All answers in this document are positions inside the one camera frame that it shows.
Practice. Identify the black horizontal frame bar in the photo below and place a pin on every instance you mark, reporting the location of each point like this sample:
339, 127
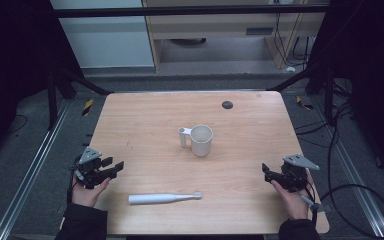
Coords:
180, 12

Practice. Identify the aluminium floor rail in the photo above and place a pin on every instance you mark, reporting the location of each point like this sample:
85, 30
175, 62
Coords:
353, 180
30, 173

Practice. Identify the small white round object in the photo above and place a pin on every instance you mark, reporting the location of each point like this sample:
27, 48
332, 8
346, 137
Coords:
290, 69

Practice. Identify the person's left hand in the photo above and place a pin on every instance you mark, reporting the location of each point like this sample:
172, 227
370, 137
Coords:
86, 195

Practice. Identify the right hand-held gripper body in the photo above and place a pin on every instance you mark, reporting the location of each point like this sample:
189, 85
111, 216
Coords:
295, 173

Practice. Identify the white cabinet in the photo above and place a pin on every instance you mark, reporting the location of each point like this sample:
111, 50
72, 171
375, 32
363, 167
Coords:
106, 43

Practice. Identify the dark round table grommet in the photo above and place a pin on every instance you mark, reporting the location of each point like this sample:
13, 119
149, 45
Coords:
227, 105

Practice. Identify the person's right hand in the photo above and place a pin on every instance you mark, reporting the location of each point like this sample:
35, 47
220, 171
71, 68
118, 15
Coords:
295, 203

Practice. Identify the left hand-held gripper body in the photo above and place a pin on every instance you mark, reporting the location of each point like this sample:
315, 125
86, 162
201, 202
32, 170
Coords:
90, 168

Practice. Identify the black metal stand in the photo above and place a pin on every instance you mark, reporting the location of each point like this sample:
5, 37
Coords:
328, 96
52, 100

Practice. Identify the white electric toothbrush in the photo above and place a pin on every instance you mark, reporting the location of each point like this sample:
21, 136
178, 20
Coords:
160, 198

